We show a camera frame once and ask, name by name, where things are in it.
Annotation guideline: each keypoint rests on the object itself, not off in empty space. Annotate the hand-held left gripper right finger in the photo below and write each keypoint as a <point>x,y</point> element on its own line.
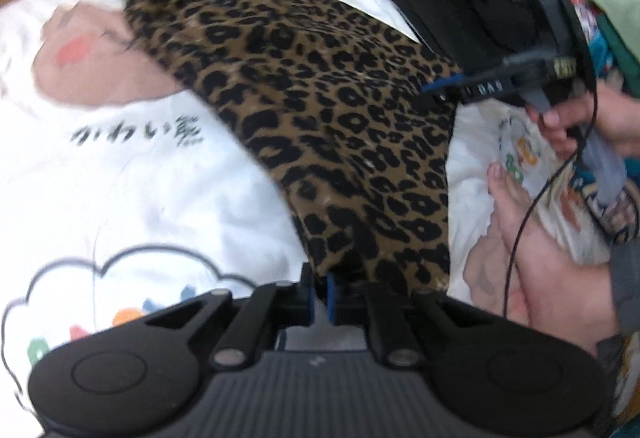
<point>331,302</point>

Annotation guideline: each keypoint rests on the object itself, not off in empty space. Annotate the leopard print pants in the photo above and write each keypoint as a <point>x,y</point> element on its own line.
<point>320,118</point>

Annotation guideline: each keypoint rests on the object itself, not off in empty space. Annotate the colourful clothes pile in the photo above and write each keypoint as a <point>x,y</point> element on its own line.
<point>615,18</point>

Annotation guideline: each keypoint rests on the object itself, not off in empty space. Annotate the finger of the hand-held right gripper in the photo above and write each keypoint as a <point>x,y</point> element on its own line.
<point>440,90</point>

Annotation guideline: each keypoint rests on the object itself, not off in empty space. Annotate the white printed blanket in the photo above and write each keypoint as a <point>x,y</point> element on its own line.
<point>125,158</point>

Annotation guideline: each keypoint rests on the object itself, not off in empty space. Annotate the black bag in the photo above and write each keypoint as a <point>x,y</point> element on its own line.
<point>460,13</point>

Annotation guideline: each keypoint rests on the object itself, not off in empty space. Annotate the person's right hand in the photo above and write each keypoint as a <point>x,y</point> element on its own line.
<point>605,123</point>

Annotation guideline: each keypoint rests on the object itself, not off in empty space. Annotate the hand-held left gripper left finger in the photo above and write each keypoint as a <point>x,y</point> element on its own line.
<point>311,304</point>

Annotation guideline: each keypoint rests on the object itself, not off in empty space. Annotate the person's bare foot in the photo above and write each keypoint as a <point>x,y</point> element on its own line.
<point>545,258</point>

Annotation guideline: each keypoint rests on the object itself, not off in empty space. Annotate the grey trouser leg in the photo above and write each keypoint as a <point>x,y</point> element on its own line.
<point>627,308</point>

